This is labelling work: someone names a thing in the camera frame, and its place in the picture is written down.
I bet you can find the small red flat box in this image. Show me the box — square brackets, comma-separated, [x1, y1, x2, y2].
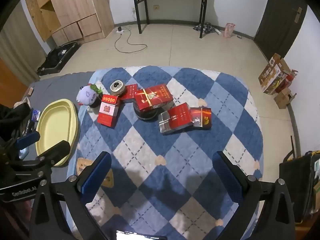
[119, 83, 138, 103]

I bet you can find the wooden cabinet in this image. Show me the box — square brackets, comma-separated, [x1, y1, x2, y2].
[25, 0, 114, 46]

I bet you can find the black open case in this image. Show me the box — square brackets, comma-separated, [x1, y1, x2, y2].
[37, 41, 81, 76]

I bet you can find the red silver cigarette carton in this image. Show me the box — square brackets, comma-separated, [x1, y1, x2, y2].
[158, 102, 193, 134]

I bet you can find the black round container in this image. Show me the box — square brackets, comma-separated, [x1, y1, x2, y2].
[133, 101, 158, 121]

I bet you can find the printed cardboard box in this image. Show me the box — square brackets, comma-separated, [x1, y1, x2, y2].
[258, 53, 291, 95]

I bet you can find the dark brown door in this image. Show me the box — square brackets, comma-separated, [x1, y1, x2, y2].
[254, 0, 308, 60]

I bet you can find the small brown cardboard box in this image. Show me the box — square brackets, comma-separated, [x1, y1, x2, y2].
[274, 88, 297, 109]

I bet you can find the red white cigarette pack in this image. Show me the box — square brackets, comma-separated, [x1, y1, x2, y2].
[97, 94, 120, 128]

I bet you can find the purple plush toy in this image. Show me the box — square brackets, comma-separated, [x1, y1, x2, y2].
[76, 83, 103, 107]

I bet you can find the black bag right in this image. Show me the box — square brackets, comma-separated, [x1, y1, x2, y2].
[279, 151, 319, 224]

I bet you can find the white power strip cable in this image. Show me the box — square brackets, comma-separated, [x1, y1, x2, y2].
[114, 26, 148, 54]

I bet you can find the red fire extinguisher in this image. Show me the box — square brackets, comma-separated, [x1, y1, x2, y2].
[275, 69, 298, 94]

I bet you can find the large red cigarette carton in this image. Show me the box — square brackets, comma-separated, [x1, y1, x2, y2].
[134, 84, 173, 112]

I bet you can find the pink bag on floor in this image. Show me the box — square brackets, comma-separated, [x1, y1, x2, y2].
[223, 23, 235, 38]

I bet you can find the yellow oval plastic tray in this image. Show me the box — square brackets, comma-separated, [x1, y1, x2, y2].
[35, 99, 79, 155]

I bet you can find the blue white checkered quilt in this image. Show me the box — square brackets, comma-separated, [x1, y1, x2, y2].
[68, 66, 263, 239]

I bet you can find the dark clothes pile floor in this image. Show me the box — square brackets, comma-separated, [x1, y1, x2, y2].
[193, 23, 221, 35]

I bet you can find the blue tissue pack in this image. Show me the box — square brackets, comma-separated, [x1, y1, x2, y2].
[31, 109, 41, 122]

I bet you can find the grey bed sheet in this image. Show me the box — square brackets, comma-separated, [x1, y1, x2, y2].
[25, 72, 94, 183]

